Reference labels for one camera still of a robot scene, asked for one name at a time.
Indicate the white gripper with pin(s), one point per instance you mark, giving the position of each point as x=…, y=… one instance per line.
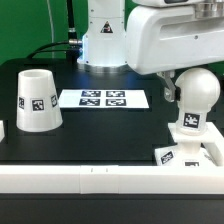
x=165, y=35

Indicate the white lamp bulb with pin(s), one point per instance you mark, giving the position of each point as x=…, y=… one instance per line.
x=199, y=91

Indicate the white lamp base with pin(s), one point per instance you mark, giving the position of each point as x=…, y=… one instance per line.
x=193, y=150

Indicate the white lamp shade cone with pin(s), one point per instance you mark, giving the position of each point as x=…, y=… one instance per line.
x=37, y=102

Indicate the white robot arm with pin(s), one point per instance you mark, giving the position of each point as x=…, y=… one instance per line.
x=104, y=43

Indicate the white marker sheet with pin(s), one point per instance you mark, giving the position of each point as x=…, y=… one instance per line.
x=83, y=98

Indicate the white left fence piece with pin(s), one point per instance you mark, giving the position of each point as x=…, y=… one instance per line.
x=2, y=132

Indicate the white front fence rail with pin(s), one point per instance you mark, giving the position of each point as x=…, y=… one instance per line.
x=110, y=179

